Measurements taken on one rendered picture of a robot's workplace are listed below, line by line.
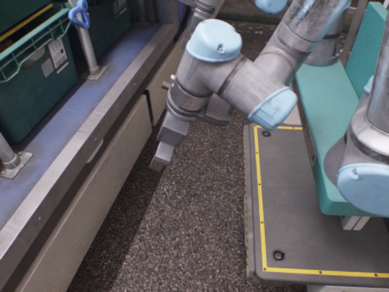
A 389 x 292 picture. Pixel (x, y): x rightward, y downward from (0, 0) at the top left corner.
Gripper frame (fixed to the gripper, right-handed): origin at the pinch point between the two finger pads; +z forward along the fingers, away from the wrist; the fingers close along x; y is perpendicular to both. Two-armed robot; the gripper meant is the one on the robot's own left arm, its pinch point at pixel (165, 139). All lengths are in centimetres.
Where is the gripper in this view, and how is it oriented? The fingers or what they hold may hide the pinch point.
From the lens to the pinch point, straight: 68.9
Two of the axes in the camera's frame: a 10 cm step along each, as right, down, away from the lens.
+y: -9.2, -3.7, -1.6
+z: -3.4, 4.9, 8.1
